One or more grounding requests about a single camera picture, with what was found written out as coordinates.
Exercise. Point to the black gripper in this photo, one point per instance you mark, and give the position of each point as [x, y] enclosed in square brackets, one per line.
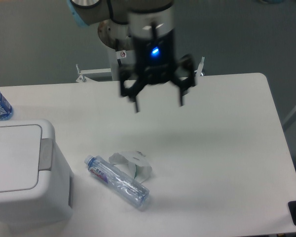
[156, 64]

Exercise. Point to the grey trash can push button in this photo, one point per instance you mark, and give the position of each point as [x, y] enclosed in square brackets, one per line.
[45, 154]

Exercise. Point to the white trash can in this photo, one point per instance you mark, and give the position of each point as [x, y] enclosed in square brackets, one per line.
[27, 195]

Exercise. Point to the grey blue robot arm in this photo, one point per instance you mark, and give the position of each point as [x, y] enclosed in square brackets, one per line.
[147, 28]

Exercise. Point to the clear empty plastic bottle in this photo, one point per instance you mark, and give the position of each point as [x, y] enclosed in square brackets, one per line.
[125, 186]

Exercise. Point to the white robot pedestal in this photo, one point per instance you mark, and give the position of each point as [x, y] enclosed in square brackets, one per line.
[118, 40]

